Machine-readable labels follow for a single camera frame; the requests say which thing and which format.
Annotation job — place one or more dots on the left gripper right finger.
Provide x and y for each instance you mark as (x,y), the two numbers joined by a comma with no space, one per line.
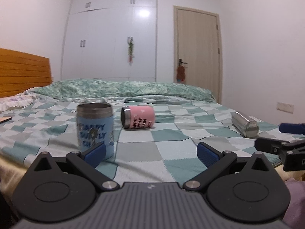
(218,164)

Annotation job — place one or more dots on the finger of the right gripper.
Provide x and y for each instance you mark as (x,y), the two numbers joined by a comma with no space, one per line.
(292,128)
(280,147)

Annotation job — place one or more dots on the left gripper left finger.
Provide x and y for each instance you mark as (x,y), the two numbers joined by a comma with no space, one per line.
(84,164)

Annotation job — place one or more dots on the blue sleeved steel cup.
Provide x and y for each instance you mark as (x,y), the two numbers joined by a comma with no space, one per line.
(95,125)

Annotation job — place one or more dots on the pink sleeved steel cup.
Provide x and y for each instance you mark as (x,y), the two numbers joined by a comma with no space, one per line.
(137,117)

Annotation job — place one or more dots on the silver steel bottle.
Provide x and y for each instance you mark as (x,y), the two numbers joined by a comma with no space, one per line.
(246,126)

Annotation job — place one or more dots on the checkered teal bed blanket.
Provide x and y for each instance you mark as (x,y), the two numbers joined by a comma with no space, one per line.
(164,153)

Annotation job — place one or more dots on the green floral quilt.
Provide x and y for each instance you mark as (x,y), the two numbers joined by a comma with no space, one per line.
(98,88)

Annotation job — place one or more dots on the floral white pillow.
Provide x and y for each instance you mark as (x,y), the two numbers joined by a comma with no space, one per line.
(16,102)

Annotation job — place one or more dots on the orange wooden headboard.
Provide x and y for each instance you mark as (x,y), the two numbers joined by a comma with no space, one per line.
(21,71)

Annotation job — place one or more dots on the green wardrobe hanging ornament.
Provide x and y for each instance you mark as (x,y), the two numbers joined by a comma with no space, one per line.
(130,50)

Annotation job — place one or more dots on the beige wooden door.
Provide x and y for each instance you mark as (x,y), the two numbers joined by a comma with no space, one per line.
(198,42)

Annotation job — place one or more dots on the white wardrobe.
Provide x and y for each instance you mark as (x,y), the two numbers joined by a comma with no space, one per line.
(96,40)

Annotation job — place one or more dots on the white wall socket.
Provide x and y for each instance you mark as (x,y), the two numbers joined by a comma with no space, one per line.
(285,107)

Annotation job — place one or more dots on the red door handle ornament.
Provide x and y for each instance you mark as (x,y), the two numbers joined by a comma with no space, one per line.
(180,76)

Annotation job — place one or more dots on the black door handle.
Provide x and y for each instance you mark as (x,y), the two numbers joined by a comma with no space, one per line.
(181,62)

